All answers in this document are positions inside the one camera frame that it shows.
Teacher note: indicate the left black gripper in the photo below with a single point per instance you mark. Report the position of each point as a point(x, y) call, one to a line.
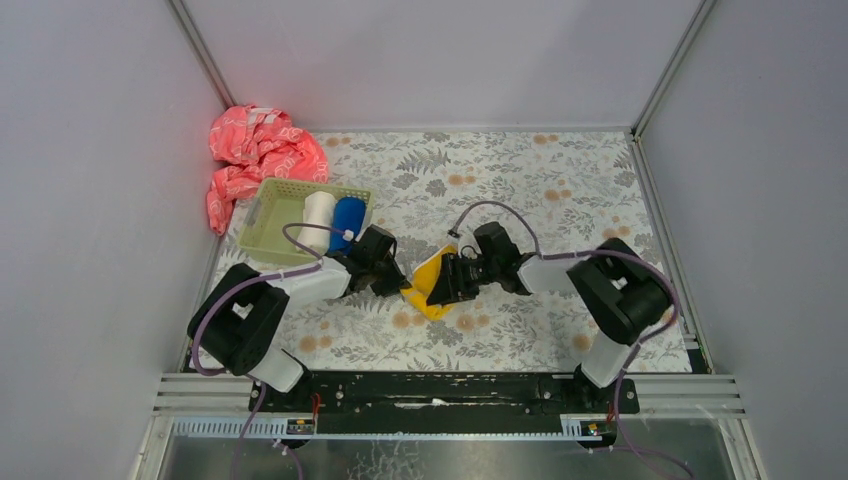
point(386, 277)

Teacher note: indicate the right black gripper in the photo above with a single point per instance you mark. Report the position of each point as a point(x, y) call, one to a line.
point(454, 279)

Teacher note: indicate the yellow towel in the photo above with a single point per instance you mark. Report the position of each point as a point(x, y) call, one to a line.
point(422, 283)

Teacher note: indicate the blue towel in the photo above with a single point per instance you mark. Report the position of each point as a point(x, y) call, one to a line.
point(348, 217)

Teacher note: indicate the cream towel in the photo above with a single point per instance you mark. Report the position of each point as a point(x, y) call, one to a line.
point(318, 211)

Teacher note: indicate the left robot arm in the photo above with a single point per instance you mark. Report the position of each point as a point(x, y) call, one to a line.
point(234, 328)

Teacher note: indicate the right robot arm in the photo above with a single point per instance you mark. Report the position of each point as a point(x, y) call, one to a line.
point(622, 293)

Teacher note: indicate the floral table mat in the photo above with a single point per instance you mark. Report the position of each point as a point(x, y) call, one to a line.
point(560, 191)

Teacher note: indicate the green plastic basket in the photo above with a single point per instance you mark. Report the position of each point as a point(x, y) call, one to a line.
point(279, 202)

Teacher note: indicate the pink patterned cloth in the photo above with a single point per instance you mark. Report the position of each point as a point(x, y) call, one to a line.
point(255, 143)

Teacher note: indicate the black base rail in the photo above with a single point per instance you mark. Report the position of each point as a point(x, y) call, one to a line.
point(511, 403)

